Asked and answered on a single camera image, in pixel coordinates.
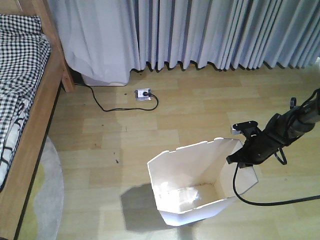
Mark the checkered duvet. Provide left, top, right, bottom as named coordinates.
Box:
left=0, top=14, right=52, bottom=187

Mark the wooden bed frame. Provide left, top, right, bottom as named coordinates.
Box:
left=0, top=0, right=75, bottom=240

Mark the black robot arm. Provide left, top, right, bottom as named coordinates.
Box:
left=226, top=89, right=320, bottom=168

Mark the black power cord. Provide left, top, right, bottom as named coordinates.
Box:
left=74, top=82, right=159, bottom=112

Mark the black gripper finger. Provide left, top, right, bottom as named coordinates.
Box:
left=226, top=148, right=244, bottom=164

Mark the grey round rug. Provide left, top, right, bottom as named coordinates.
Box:
left=18, top=138, right=64, bottom=240

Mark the white plastic trash bin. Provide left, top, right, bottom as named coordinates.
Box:
left=147, top=137, right=258, bottom=227

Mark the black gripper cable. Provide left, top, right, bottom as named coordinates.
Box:
left=232, top=162, right=320, bottom=207

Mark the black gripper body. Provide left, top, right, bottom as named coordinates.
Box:
left=238, top=133, right=285, bottom=169

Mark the white floor power socket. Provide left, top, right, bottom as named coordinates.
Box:
left=134, top=88, right=151, bottom=101

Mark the grey pleated curtain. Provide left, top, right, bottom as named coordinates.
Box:
left=49, top=0, right=320, bottom=86

